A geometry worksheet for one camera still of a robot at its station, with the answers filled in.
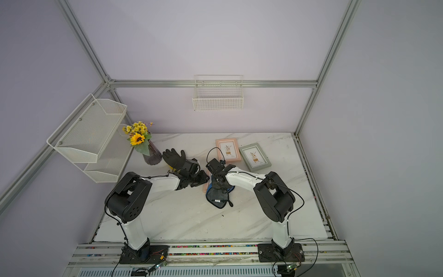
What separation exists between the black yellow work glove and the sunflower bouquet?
0.69 feet

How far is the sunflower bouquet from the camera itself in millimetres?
855

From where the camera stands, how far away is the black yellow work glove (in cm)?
106
